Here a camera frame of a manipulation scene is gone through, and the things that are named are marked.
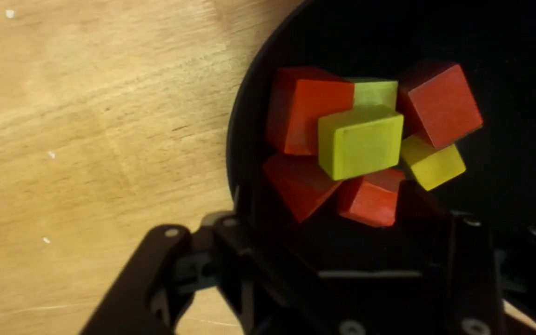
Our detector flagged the small yellow cube block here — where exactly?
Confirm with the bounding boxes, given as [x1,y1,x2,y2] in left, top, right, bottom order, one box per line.
[399,132,468,193]

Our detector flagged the red hexagonal block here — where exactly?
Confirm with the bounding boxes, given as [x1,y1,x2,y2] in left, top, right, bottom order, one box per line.
[263,65,356,158]

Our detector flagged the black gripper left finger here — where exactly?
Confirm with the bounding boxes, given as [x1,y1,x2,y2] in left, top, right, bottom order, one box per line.
[79,210,375,335]

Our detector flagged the small red cube block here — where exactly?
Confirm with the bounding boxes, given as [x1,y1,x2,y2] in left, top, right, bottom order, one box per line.
[332,167,407,228]

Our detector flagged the black bowl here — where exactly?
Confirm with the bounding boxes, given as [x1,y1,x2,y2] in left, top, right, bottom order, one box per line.
[224,0,536,275]

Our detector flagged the lime yellow cube block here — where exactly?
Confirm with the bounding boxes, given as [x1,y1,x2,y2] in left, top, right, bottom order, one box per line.
[347,76,401,113]

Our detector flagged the thin yellow rectangular block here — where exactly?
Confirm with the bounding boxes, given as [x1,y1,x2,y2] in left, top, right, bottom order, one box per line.
[316,104,405,182]

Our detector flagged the red square prism block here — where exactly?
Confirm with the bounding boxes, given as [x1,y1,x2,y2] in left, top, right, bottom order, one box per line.
[396,59,485,150]

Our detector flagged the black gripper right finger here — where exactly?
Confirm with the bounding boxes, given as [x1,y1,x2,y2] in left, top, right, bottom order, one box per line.
[442,210,536,335]

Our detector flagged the red wedge block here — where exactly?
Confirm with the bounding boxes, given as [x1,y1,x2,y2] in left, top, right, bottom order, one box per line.
[260,152,343,225]

